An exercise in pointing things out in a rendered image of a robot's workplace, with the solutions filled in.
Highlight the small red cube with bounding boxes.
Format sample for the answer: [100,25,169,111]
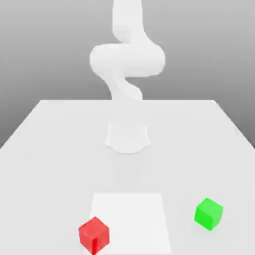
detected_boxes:
[78,216,111,255]

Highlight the small green cube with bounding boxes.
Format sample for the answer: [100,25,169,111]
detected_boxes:
[194,197,224,232]

